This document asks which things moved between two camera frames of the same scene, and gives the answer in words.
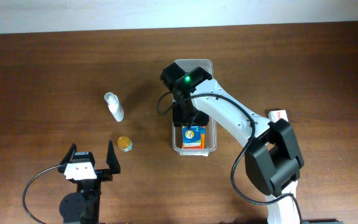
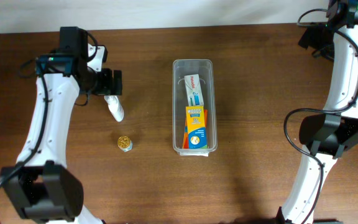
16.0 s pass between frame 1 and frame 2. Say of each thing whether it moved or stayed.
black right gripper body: moved
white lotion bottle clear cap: stayed
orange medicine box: moved
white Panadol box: moved
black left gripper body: moved
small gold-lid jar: stayed
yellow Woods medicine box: stayed
